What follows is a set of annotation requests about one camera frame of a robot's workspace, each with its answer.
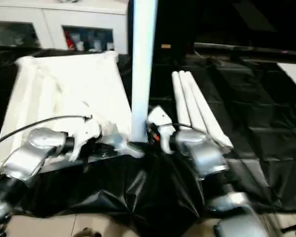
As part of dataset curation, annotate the white plastic table top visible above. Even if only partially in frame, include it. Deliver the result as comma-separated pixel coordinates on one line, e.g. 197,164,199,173
0,50,149,179

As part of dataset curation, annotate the white plastic table leg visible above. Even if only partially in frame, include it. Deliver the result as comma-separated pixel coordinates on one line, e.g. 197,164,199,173
171,71,195,129
178,70,213,134
130,0,159,144
185,70,234,152

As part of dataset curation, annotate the dark robot foot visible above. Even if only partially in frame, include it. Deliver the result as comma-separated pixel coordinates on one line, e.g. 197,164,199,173
74,226,101,237

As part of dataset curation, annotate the black work mat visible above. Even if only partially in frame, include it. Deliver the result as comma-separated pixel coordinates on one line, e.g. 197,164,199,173
0,45,296,223

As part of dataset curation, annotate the red packet behind glass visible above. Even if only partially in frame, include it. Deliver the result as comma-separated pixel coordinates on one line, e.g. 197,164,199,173
65,30,75,50

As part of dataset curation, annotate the long black bar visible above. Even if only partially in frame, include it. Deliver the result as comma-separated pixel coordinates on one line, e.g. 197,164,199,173
194,41,296,59

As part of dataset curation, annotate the white glass-door cabinet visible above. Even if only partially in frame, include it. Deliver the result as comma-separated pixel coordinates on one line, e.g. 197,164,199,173
0,1,129,54

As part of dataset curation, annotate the flat white sheet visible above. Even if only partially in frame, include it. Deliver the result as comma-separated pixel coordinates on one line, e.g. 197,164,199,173
275,62,296,96

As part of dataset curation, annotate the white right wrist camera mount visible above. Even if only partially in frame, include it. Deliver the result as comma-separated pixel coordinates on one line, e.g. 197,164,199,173
147,105,176,154

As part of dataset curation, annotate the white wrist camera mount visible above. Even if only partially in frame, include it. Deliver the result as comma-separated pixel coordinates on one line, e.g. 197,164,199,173
68,115,103,163
147,105,176,154

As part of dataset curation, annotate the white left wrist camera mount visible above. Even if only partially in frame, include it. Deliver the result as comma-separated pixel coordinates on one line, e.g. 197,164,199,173
68,115,103,163

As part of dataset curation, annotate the dark blue upright post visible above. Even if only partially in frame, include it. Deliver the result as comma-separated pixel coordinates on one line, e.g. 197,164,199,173
127,0,137,55

